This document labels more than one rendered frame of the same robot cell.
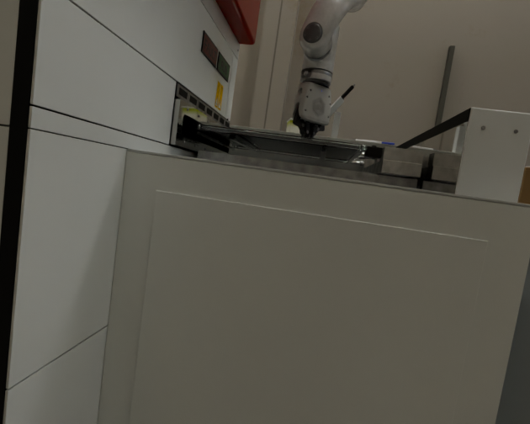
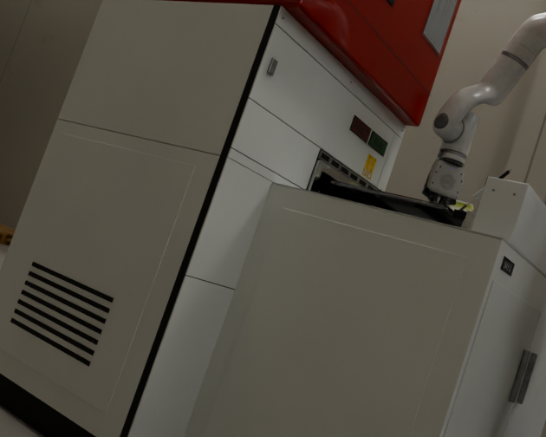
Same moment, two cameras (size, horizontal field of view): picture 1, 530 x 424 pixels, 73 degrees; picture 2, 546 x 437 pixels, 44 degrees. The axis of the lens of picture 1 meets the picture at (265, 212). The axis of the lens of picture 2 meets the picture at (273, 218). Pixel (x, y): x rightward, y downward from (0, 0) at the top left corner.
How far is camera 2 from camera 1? 116 cm
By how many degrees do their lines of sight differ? 30
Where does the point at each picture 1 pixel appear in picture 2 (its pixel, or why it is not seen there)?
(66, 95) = (246, 146)
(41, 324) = (205, 254)
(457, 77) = not seen: outside the picture
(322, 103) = (451, 179)
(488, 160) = (494, 211)
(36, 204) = (220, 192)
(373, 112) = not seen: outside the picture
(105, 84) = (267, 143)
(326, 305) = (363, 290)
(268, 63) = (528, 150)
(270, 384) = (319, 339)
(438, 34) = not seen: outside the picture
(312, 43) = (439, 128)
